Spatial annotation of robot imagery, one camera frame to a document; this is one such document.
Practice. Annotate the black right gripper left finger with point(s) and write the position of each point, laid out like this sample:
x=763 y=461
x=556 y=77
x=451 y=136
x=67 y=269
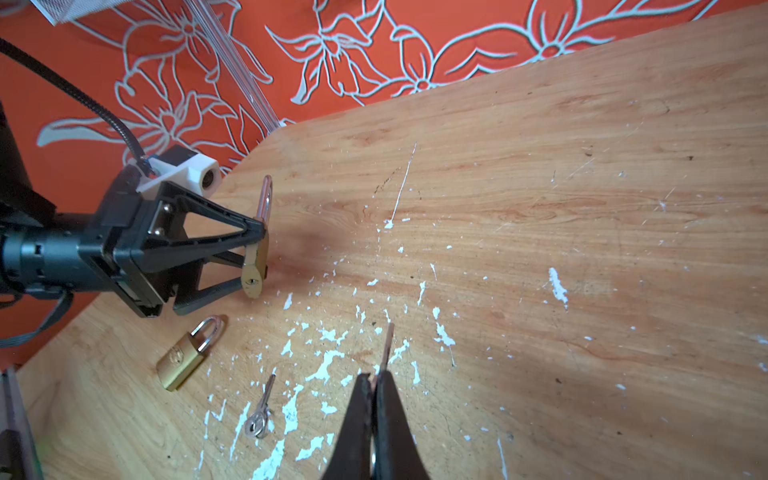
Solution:
x=351 y=458

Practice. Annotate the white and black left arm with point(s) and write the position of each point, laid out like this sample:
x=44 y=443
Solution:
x=21 y=203

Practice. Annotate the white mesh wall basket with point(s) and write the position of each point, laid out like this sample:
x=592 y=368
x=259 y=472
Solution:
x=64 y=11

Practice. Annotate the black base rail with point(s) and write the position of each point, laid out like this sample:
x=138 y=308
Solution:
x=19 y=460

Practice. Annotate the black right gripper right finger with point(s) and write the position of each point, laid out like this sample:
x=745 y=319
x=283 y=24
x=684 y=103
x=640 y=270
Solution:
x=396 y=453

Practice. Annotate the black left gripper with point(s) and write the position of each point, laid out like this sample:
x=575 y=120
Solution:
x=146 y=251

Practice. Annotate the small silver key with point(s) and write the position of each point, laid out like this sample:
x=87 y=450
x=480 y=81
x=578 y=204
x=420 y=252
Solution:
x=387 y=349

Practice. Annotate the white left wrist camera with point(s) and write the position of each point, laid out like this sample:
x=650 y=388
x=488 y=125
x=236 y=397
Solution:
x=183 y=167

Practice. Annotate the brass padlock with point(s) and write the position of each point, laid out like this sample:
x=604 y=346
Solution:
x=181 y=360
x=254 y=268

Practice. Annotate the aluminium frame post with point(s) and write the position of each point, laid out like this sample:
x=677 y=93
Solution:
x=225 y=48

